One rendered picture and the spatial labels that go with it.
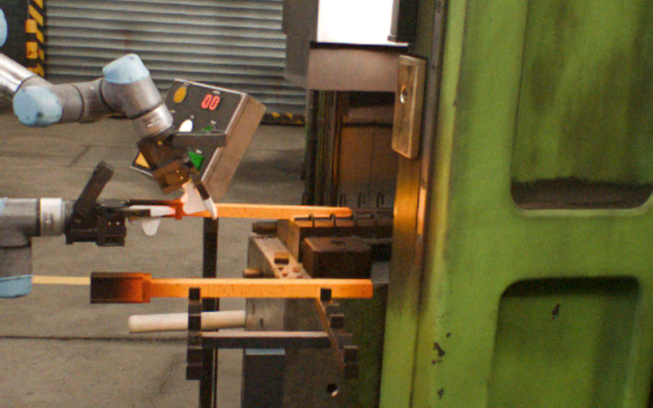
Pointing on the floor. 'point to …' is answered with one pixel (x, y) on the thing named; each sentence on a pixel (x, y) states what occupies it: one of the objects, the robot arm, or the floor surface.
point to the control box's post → (208, 307)
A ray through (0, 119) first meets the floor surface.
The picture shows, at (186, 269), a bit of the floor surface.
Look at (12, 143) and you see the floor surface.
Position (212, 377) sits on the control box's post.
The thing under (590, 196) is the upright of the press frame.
